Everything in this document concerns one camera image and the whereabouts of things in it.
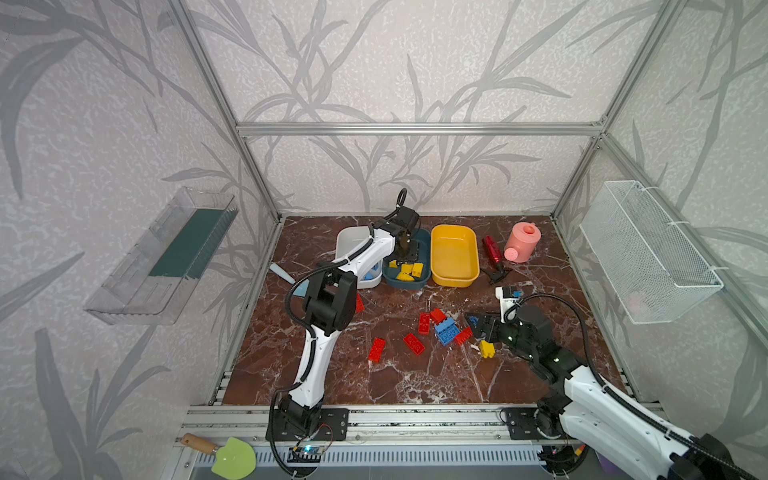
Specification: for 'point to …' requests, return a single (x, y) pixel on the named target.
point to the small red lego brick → (438, 316)
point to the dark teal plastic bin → (390, 274)
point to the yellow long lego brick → (405, 277)
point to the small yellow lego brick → (417, 269)
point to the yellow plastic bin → (454, 256)
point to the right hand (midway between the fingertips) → (475, 306)
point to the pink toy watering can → (522, 241)
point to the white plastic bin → (348, 238)
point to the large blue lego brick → (447, 331)
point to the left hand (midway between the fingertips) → (412, 247)
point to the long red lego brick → (377, 349)
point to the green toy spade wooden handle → (233, 460)
